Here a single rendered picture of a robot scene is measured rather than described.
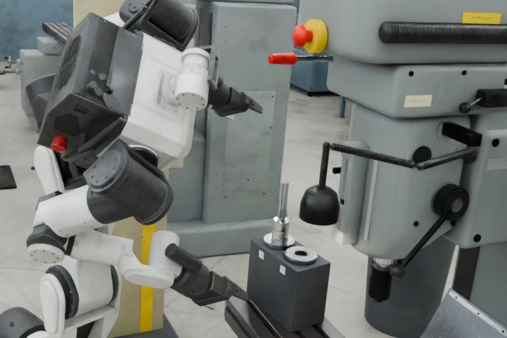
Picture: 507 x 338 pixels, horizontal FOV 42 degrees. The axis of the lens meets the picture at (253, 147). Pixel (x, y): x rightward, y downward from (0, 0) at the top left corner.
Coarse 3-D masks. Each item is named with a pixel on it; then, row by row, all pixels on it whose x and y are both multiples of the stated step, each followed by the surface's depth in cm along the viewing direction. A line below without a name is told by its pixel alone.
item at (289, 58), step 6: (270, 54) 128; (276, 54) 127; (282, 54) 128; (288, 54) 128; (294, 54) 129; (270, 60) 127; (276, 60) 127; (282, 60) 128; (288, 60) 128; (294, 60) 128; (300, 60) 130; (306, 60) 130; (312, 60) 131; (318, 60) 132; (324, 60) 132; (330, 60) 133
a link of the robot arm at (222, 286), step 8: (200, 272) 156; (208, 272) 159; (200, 280) 156; (208, 280) 158; (216, 280) 160; (224, 280) 163; (192, 288) 155; (200, 288) 156; (208, 288) 159; (216, 288) 159; (224, 288) 161; (232, 288) 162; (192, 296) 157; (200, 296) 161; (208, 296) 161; (216, 296) 161; (224, 296) 160; (200, 304) 165; (208, 304) 165
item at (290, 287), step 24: (264, 240) 189; (288, 240) 190; (264, 264) 187; (288, 264) 178; (312, 264) 179; (264, 288) 188; (288, 288) 178; (312, 288) 180; (288, 312) 180; (312, 312) 183
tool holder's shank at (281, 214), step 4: (284, 184) 183; (288, 184) 184; (280, 188) 185; (284, 188) 184; (288, 188) 185; (280, 192) 185; (284, 192) 184; (280, 196) 185; (284, 196) 184; (280, 200) 185; (284, 200) 185; (280, 204) 185; (284, 204) 185; (280, 208) 186; (284, 208) 186; (280, 212) 186; (284, 212) 186; (276, 216) 187; (280, 216) 186; (284, 216) 186
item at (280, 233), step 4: (272, 224) 188; (272, 228) 188; (276, 228) 186; (280, 228) 186; (284, 228) 186; (288, 228) 188; (272, 232) 188; (276, 232) 187; (280, 232) 187; (284, 232) 187; (272, 236) 188; (276, 236) 187; (280, 236) 187; (284, 236) 187; (272, 240) 188; (276, 240) 187; (280, 240) 187; (284, 240) 188
